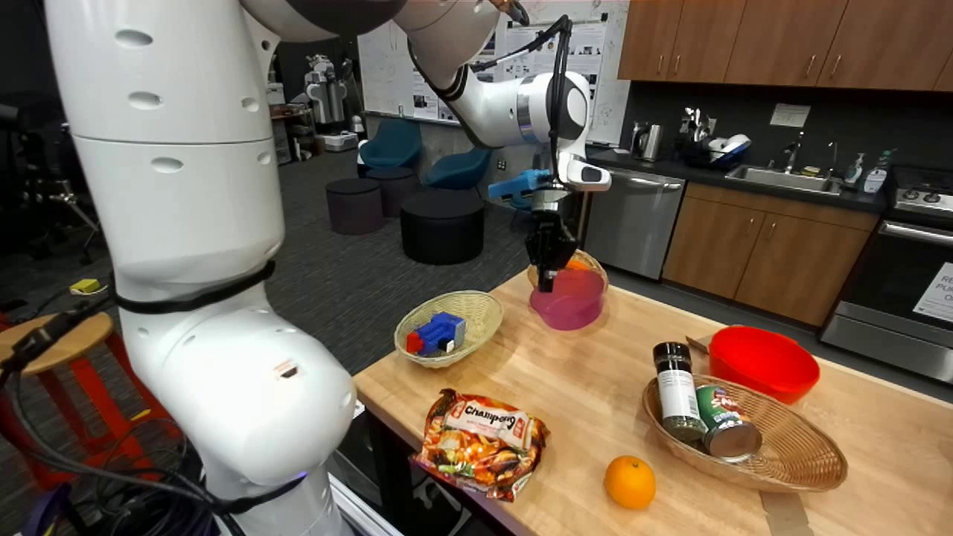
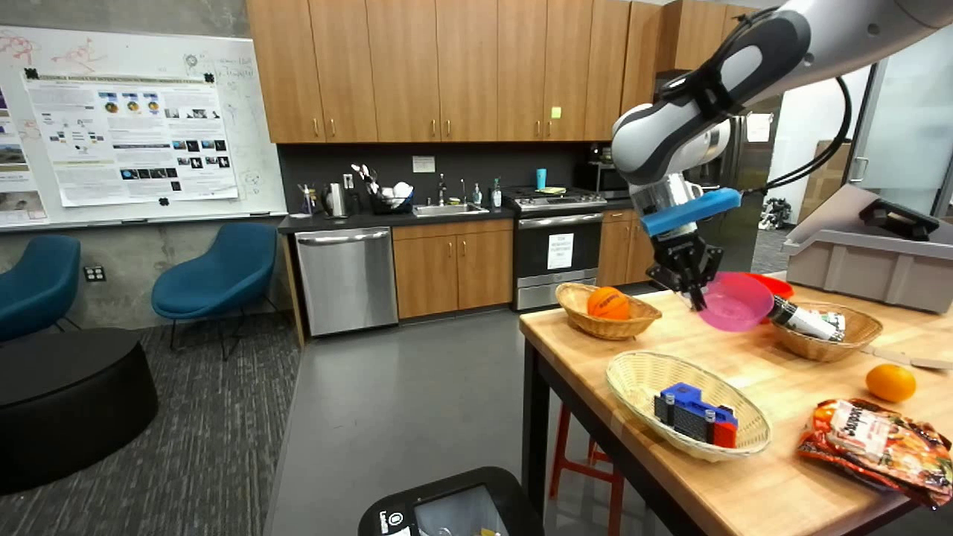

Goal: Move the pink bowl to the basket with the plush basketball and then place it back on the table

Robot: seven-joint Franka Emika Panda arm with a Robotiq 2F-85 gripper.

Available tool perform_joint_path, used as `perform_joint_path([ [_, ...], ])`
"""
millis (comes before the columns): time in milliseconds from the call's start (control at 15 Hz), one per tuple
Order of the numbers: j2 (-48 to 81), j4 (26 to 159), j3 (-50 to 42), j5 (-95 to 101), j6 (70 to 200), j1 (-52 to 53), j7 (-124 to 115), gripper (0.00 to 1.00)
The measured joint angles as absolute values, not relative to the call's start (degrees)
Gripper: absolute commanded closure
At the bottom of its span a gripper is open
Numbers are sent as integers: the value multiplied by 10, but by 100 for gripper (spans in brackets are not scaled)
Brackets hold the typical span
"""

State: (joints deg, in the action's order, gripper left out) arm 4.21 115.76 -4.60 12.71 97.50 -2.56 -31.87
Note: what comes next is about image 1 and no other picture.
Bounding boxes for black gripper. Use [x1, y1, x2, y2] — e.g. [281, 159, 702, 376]
[522, 187, 578, 296]

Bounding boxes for pink translucent plastic bowl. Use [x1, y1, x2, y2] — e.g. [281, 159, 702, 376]
[528, 264, 611, 333]

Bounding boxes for red plastic bowl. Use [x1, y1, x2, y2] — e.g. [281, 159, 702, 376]
[705, 325, 826, 406]

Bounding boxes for pale round wicker basket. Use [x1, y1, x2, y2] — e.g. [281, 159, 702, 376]
[394, 288, 508, 372]

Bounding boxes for large oval brown wicker basket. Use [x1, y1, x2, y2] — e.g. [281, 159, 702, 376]
[639, 372, 851, 497]

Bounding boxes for black round ottoman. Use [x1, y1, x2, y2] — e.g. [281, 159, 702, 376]
[398, 187, 488, 267]

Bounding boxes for blue toy block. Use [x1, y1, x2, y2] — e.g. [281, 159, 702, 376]
[415, 309, 467, 357]

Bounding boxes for blue lounge chair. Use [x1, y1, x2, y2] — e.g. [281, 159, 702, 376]
[358, 117, 424, 174]
[425, 145, 494, 194]

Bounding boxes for steel kettle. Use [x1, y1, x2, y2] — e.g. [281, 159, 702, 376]
[631, 118, 666, 163]

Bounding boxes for spice bottle with black cap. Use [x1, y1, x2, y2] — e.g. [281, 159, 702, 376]
[651, 336, 708, 448]

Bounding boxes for small grey round ottoman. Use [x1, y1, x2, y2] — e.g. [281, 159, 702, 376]
[367, 163, 421, 217]
[325, 175, 386, 239]

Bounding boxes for instant noodle packet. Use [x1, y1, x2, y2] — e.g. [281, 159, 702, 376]
[415, 388, 552, 506]

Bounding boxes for dish rack with dishes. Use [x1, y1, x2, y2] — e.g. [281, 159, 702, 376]
[678, 104, 757, 174]

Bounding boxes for wooden base cabinets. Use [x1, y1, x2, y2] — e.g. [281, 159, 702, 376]
[662, 182, 881, 330]

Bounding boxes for green tin can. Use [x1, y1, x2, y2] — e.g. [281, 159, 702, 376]
[693, 382, 766, 462]

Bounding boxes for orange fruit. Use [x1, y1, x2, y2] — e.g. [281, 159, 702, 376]
[601, 453, 662, 515]

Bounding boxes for steel kitchen sink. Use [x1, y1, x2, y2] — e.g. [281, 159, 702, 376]
[726, 160, 846, 200]

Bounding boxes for white soap bottle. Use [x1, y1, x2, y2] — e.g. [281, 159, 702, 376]
[860, 145, 893, 196]

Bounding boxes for stainless steel oven range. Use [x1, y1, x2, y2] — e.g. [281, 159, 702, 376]
[818, 187, 953, 388]

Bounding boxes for wooden stool with red legs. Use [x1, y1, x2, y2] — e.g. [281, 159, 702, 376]
[0, 309, 181, 488]

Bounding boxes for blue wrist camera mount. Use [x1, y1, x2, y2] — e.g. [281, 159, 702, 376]
[485, 166, 553, 215]

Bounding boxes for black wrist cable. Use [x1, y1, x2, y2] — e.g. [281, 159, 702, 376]
[474, 13, 578, 151]

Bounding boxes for white wall outlet plate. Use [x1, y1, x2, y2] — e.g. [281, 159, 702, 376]
[769, 102, 814, 130]

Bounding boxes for wooden wall cabinets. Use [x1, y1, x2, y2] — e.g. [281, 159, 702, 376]
[617, 0, 953, 95]

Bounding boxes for black base cable bundle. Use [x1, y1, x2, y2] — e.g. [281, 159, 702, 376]
[0, 263, 310, 536]

